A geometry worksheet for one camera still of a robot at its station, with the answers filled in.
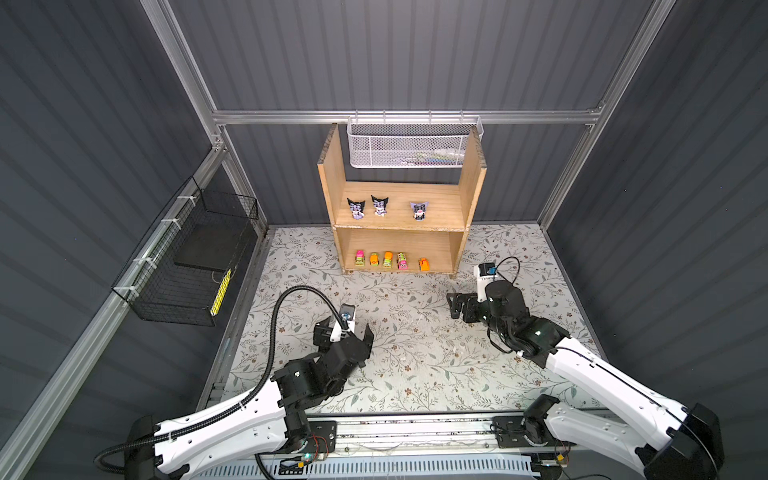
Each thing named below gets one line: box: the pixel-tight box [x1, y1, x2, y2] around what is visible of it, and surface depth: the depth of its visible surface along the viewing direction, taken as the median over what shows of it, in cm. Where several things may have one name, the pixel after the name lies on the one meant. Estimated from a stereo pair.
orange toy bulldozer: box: [418, 257, 431, 272], surface depth 101 cm
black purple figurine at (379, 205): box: [370, 195, 389, 217], surface depth 84 cm
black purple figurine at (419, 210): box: [410, 202, 429, 222], surface depth 82 cm
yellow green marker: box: [210, 268, 233, 317], surface depth 70 cm
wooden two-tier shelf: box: [317, 123, 487, 277], surface depth 89 cm
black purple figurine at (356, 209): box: [346, 198, 365, 220], surface depth 82 cm
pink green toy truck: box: [396, 252, 409, 270], surface depth 101 cm
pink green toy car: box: [355, 250, 365, 267], surface depth 101 cm
